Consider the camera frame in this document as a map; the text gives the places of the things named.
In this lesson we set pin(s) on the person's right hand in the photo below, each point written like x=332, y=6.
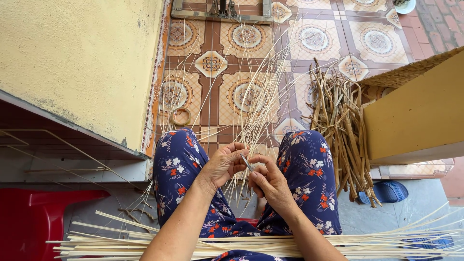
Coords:
x=273, y=185

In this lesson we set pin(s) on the person's left hand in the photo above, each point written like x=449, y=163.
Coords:
x=219, y=165

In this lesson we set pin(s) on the small metal knife blade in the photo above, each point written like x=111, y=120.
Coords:
x=247, y=162

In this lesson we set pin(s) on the fan of thin bamboo strips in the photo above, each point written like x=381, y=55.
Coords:
x=254, y=108

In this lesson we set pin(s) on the red plastic stool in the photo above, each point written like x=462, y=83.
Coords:
x=247, y=221

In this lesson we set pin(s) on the clear tape roll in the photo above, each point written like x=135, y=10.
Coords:
x=181, y=116

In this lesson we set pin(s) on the pile of dried brown reeds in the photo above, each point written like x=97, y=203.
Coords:
x=344, y=127

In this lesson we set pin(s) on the brown reed scraps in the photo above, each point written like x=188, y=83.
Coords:
x=137, y=214

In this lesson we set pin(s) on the blue slipper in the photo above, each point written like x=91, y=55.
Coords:
x=429, y=244
x=386, y=191

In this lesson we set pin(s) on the bundle of flat bamboo strips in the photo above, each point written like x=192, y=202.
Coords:
x=108, y=247

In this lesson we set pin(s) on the loose thin strips on step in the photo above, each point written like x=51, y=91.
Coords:
x=72, y=150

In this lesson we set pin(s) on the yellow board box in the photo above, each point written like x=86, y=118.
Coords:
x=417, y=116

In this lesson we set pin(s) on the woven straw basket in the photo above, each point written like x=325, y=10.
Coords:
x=406, y=72

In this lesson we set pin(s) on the red plastic chair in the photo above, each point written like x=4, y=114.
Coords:
x=32, y=221

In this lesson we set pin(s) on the white bowl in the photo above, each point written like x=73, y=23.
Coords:
x=406, y=6

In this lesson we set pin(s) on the metal frame stand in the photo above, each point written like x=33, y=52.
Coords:
x=221, y=14

